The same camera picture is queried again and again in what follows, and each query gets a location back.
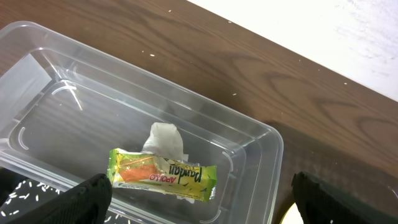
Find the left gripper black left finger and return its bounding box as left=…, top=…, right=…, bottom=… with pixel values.
left=0, top=167, right=113, bottom=224

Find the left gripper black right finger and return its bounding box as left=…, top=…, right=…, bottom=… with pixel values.
left=291, top=172, right=397, bottom=224

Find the green orange snack wrapper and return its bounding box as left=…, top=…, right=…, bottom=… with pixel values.
left=107, top=148, right=218, bottom=202

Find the white tissue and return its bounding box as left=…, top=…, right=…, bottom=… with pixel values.
left=141, top=123, right=188, bottom=162

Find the yellow plate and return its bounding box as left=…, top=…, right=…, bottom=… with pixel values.
left=280, top=203, right=303, bottom=224

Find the black plastic tray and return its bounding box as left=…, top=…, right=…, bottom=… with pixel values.
left=0, top=179, right=141, bottom=224

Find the clear plastic bin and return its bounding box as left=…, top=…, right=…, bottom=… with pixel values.
left=1, top=21, right=283, bottom=223

